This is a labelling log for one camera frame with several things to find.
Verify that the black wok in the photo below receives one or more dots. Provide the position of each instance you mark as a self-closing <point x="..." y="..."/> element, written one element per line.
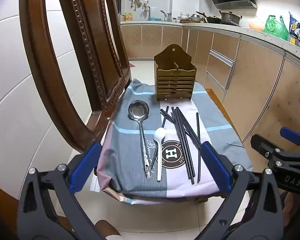
<point x="211" y="18"/>

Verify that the stack of white bowls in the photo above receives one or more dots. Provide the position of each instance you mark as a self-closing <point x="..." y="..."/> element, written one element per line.
<point x="183" y="15"/>

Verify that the person's shoe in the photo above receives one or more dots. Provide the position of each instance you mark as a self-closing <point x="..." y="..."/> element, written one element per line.
<point x="106" y="227"/>

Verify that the carved brown wooden chair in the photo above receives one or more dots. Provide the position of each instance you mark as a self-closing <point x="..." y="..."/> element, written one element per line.
<point x="40" y="42"/>

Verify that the orange item on counter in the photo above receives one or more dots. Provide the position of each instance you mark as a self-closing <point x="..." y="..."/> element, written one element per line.
<point x="255" y="25"/>

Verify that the pile of black chopsticks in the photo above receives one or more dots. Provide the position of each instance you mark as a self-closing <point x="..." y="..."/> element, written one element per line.
<point x="180" y="130"/>

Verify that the wooden utensil holder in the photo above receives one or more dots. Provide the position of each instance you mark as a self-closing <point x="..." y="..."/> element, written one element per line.
<point x="175" y="85"/>

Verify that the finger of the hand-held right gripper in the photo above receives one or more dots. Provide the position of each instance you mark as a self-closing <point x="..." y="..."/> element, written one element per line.
<point x="261" y="146"/>
<point x="292" y="135"/>

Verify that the blue basin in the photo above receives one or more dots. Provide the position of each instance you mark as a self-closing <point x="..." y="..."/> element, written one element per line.
<point x="153" y="19"/>

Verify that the red floor mat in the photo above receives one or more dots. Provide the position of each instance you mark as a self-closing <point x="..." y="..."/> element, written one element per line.
<point x="132" y="65"/>

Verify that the blue snack bag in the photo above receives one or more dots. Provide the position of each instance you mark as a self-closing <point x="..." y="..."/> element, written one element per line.
<point x="296" y="27"/>

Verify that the metal cooking pot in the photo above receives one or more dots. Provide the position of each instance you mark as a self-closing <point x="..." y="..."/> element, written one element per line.
<point x="228" y="17"/>

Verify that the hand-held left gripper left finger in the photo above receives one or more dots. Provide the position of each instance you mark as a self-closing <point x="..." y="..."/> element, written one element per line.
<point x="86" y="165"/>

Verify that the white plastic spoon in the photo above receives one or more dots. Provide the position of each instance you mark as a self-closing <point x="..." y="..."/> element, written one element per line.
<point x="160" y="133"/>

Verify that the yellow box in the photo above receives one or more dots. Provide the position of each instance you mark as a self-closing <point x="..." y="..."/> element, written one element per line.
<point x="128" y="17"/>

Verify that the kitchen base cabinets with counter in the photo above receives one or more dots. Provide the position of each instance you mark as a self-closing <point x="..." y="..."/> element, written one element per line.
<point x="260" y="85"/>

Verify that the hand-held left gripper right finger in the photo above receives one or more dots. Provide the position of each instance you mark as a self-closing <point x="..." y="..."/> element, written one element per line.
<point x="216" y="165"/>

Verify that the wall faucet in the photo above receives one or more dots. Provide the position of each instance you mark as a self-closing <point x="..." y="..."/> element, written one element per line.
<point x="146" y="8"/>

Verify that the green plastic bag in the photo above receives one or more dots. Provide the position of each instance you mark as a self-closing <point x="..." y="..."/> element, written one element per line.
<point x="275" y="26"/>

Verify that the metal ladle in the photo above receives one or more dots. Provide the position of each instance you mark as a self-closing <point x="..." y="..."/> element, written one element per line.
<point x="138" y="110"/>

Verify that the metal bowl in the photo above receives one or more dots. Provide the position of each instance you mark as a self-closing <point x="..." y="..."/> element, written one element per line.
<point x="195" y="18"/>

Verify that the plaid cloth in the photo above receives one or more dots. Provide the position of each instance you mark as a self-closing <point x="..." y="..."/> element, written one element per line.
<point x="125" y="140"/>

